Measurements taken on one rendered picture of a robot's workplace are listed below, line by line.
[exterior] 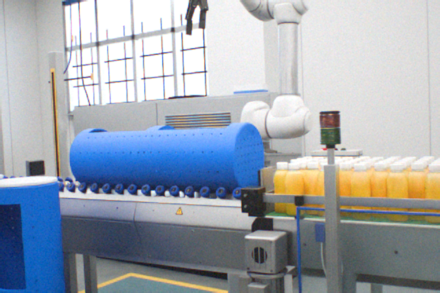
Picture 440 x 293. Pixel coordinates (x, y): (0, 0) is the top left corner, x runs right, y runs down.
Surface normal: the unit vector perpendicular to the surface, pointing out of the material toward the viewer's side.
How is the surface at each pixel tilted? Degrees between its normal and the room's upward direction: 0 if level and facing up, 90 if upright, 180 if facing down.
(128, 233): 110
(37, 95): 90
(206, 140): 56
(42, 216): 90
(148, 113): 90
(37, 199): 90
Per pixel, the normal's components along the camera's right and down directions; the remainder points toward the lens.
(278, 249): 0.87, -0.01
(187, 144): -0.46, -0.40
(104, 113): -0.57, 0.07
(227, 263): -0.45, 0.38
